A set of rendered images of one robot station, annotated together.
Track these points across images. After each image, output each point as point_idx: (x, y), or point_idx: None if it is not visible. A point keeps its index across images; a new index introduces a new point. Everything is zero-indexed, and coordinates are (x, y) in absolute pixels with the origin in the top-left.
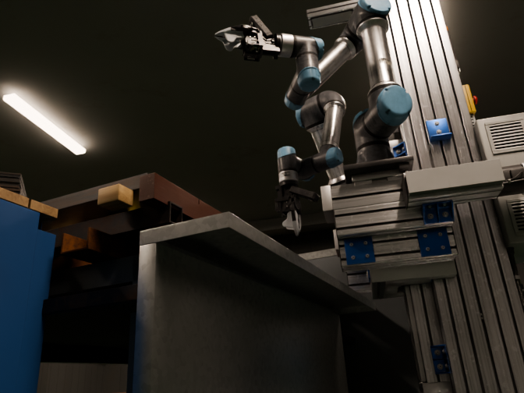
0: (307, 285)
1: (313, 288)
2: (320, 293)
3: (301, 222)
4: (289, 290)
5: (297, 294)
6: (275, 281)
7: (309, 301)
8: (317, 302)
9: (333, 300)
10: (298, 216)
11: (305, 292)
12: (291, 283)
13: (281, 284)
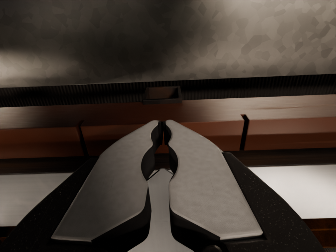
0: (240, 13)
1: (196, 18)
2: (128, 27)
3: (89, 168)
4: (213, 68)
5: (160, 73)
6: (322, 50)
7: (63, 83)
8: (31, 75)
9: (9, 36)
10: (146, 203)
11: (164, 52)
12: (284, 34)
13: (285, 53)
